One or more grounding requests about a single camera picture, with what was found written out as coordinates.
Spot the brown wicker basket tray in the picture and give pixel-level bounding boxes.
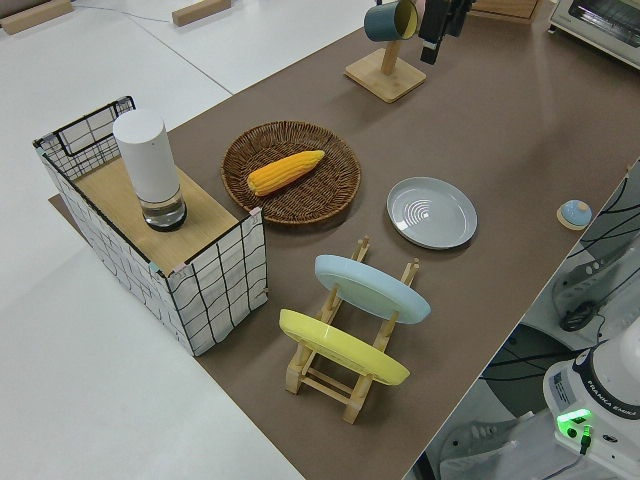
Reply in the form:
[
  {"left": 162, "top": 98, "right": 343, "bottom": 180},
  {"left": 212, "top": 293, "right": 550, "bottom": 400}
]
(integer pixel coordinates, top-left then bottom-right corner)
[{"left": 220, "top": 119, "right": 363, "bottom": 227}]

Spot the wooden mug tree stand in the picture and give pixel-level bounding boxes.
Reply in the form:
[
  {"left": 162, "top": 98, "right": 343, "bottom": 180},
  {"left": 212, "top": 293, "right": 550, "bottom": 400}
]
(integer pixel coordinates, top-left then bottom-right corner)
[{"left": 343, "top": 34, "right": 428, "bottom": 105}]

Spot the wooden plate rack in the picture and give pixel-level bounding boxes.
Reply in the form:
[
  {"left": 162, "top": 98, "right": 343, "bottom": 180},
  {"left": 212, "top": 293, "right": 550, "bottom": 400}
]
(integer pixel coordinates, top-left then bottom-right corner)
[{"left": 284, "top": 236, "right": 421, "bottom": 425}]

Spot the white cylinder with clear base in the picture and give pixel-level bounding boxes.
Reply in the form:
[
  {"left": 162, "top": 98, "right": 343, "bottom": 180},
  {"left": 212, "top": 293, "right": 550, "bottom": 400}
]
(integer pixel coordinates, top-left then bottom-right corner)
[{"left": 112, "top": 110, "right": 189, "bottom": 233}]

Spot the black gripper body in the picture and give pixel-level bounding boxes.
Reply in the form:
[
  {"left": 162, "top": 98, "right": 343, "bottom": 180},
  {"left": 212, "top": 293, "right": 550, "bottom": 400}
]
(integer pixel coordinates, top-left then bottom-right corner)
[{"left": 418, "top": 0, "right": 474, "bottom": 47}]

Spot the brown table mat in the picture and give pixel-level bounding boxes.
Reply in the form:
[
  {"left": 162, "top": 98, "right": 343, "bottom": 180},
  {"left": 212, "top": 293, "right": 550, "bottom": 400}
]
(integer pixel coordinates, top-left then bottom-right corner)
[{"left": 48, "top": 0, "right": 640, "bottom": 480}]

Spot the wire grid box wooden top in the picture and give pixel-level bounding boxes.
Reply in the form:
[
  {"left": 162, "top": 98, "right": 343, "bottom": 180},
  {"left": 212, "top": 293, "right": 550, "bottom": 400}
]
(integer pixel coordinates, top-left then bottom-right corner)
[{"left": 32, "top": 94, "right": 270, "bottom": 357}]

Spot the blue dome bell wooden base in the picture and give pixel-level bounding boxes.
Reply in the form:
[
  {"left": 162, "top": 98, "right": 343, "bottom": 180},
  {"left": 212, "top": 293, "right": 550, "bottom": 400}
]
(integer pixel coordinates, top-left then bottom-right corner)
[{"left": 556, "top": 199, "right": 594, "bottom": 232}]

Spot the gray round plate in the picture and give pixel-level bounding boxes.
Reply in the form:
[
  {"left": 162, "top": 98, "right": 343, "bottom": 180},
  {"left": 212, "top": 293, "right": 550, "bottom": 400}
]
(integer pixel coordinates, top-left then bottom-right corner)
[{"left": 385, "top": 176, "right": 479, "bottom": 251}]

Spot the short wooden block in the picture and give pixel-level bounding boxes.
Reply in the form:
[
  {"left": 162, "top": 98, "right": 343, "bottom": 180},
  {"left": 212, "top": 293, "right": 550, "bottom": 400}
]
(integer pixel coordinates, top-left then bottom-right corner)
[{"left": 171, "top": 0, "right": 234, "bottom": 27}]

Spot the light blue plate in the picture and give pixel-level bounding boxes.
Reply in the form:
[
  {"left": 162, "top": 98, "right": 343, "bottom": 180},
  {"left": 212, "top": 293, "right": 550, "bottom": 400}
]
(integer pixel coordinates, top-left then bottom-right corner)
[{"left": 314, "top": 254, "right": 432, "bottom": 325}]

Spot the yellow corn cob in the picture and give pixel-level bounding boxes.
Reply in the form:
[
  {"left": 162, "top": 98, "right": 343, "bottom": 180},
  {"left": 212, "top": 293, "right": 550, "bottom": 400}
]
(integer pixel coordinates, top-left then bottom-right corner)
[{"left": 247, "top": 149, "right": 327, "bottom": 197}]

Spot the thin blue cable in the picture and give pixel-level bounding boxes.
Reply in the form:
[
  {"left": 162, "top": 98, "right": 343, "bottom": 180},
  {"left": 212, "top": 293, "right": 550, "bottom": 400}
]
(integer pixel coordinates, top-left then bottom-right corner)
[{"left": 73, "top": 0, "right": 174, "bottom": 24}]

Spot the long wooden block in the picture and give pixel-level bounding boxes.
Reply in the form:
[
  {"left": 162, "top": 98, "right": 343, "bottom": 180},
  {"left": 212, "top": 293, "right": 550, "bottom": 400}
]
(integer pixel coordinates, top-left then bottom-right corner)
[{"left": 0, "top": 0, "right": 74, "bottom": 36}]

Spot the yellow plate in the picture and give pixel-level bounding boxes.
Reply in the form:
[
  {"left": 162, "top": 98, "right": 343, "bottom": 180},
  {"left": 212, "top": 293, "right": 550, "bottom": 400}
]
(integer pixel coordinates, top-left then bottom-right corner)
[{"left": 278, "top": 308, "right": 412, "bottom": 387}]

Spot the dark teal mug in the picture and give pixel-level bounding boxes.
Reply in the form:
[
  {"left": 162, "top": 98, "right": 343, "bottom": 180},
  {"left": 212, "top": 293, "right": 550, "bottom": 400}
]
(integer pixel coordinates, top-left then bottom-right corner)
[{"left": 363, "top": 0, "right": 420, "bottom": 43}]

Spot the black coiled cable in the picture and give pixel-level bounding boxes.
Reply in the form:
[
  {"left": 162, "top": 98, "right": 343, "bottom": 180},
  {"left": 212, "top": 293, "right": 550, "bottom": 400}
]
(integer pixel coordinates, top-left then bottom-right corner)
[{"left": 558, "top": 299, "right": 604, "bottom": 333}]

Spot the white toaster oven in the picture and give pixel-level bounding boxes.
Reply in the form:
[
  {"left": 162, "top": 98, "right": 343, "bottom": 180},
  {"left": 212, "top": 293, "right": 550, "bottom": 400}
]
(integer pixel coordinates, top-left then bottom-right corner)
[{"left": 547, "top": 0, "right": 640, "bottom": 65}]

